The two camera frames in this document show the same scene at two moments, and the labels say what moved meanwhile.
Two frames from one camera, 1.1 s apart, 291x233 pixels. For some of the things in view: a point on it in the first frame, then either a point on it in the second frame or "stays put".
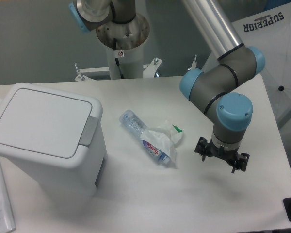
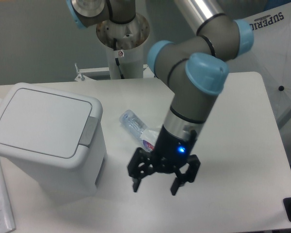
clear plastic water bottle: [130, 121] stays put
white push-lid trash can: [56, 139] stays put
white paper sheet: [2, 219] stays put
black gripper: [239, 161] -> [171, 149]
